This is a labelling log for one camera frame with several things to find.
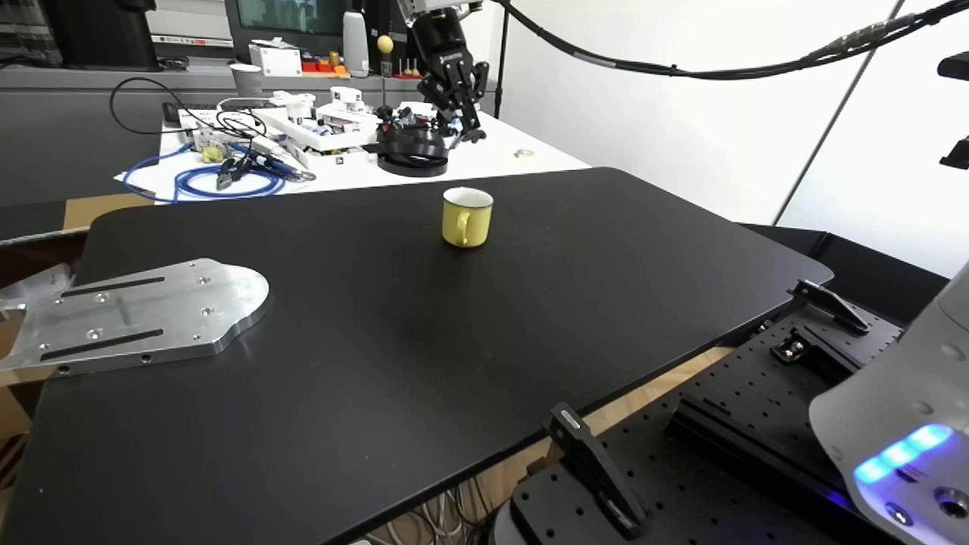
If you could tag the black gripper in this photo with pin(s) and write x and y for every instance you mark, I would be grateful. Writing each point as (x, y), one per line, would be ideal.
(443, 49)

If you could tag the white robot base blue light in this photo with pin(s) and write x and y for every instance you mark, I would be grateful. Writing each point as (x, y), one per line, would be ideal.
(903, 404)

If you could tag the yellow ceramic mug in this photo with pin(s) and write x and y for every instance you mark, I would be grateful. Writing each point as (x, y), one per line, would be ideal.
(467, 227)

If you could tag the grey paper cup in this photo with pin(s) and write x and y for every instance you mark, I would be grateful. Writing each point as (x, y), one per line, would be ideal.
(247, 80)

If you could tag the black round headset device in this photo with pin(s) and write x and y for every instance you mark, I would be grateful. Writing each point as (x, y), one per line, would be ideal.
(409, 150)

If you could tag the yellow ball knob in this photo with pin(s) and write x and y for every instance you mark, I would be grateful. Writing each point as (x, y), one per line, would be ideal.
(385, 45)

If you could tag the white cylindrical bottle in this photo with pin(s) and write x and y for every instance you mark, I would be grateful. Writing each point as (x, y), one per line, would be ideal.
(355, 47)

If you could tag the white power strip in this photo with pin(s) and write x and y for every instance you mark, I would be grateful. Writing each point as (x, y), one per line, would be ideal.
(304, 128)

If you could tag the white small box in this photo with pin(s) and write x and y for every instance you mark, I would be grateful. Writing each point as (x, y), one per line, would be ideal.
(276, 60)

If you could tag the dark computer monitor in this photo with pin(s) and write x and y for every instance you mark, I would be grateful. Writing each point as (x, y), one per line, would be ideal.
(287, 18)

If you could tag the black pliers tool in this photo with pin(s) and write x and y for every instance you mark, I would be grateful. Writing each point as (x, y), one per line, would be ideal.
(233, 172)

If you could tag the silver metal mounting plate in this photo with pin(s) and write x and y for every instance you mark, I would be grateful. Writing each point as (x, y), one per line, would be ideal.
(152, 312)

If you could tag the black office chair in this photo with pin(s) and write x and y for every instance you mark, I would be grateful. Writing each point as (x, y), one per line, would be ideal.
(91, 30)

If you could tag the black perforated breadboard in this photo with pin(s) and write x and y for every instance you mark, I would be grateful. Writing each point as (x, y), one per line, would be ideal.
(729, 504)

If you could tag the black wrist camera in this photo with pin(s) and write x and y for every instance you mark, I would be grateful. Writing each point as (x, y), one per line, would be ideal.
(481, 80)

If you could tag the black aluminium rail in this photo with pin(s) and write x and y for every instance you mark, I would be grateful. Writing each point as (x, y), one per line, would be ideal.
(747, 440)

